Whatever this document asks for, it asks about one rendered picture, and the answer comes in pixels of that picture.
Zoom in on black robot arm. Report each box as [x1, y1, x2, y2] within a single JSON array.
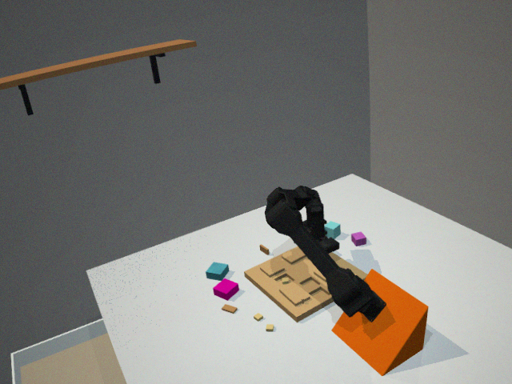
[[265, 186, 386, 322]]

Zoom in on magenta square block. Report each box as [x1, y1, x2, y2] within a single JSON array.
[[214, 278, 239, 301]]

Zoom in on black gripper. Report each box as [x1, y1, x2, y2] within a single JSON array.
[[303, 219, 340, 253]]

